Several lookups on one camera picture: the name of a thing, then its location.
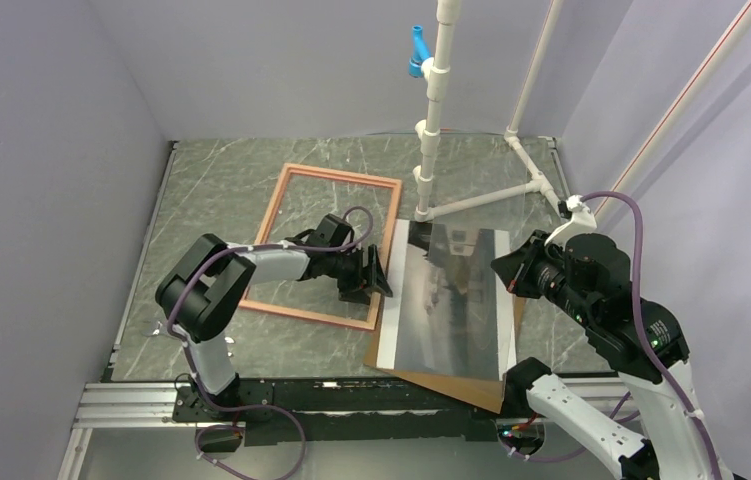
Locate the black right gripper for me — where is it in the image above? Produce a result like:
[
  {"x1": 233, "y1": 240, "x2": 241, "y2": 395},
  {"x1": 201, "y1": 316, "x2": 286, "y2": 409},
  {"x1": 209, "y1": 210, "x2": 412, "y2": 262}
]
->
[{"x1": 490, "y1": 226, "x2": 596, "y2": 324}]

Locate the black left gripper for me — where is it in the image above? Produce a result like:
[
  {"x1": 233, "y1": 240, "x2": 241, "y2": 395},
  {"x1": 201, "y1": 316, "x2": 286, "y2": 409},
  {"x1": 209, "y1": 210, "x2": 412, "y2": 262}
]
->
[{"x1": 325, "y1": 245, "x2": 394, "y2": 305}]

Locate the glossy photo with white borders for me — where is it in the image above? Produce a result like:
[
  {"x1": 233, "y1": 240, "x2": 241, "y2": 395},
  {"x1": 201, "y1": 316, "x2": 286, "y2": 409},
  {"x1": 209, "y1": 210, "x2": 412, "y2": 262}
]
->
[{"x1": 374, "y1": 220, "x2": 517, "y2": 381}]

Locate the clear acrylic sheet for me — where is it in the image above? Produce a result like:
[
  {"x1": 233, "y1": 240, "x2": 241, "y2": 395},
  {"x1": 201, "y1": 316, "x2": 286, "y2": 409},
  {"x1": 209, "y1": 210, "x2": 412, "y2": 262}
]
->
[{"x1": 411, "y1": 134, "x2": 569, "y2": 246}]

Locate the brown cardboard backing board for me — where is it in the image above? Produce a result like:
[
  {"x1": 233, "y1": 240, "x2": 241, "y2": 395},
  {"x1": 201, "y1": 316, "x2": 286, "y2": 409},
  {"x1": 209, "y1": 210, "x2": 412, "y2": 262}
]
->
[{"x1": 363, "y1": 320, "x2": 505, "y2": 414}]

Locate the red wooden picture frame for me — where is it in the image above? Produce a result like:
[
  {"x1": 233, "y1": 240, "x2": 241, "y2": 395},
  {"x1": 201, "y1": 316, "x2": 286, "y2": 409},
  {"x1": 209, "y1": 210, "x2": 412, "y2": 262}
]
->
[{"x1": 240, "y1": 163, "x2": 403, "y2": 331}]

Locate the white PVC pipe stand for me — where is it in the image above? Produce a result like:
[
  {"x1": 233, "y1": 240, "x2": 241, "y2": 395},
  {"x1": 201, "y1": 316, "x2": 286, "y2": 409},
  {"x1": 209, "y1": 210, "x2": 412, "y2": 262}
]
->
[{"x1": 412, "y1": 1, "x2": 751, "y2": 222}]

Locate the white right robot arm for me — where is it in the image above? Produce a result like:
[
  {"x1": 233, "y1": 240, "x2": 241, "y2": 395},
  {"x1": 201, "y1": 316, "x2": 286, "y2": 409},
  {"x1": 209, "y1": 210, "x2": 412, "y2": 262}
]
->
[{"x1": 491, "y1": 231, "x2": 734, "y2": 479}]

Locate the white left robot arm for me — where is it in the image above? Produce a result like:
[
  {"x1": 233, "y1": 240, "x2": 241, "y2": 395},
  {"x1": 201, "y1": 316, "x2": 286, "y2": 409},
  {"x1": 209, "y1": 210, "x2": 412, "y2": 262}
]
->
[{"x1": 154, "y1": 214, "x2": 393, "y2": 420}]

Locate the silver open-end wrench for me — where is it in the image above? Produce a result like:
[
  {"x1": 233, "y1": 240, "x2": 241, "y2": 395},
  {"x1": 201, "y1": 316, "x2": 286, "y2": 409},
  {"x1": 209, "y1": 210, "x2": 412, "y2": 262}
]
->
[{"x1": 141, "y1": 320, "x2": 236, "y2": 345}]

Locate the blue pipe fitting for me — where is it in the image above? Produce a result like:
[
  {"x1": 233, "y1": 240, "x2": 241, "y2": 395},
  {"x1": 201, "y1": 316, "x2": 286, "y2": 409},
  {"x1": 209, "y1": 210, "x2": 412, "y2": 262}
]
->
[{"x1": 408, "y1": 25, "x2": 434, "y2": 81}]

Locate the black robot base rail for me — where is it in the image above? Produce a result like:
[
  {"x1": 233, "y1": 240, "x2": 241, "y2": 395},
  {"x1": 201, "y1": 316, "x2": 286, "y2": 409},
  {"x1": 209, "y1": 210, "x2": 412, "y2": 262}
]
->
[{"x1": 104, "y1": 357, "x2": 631, "y2": 455}]

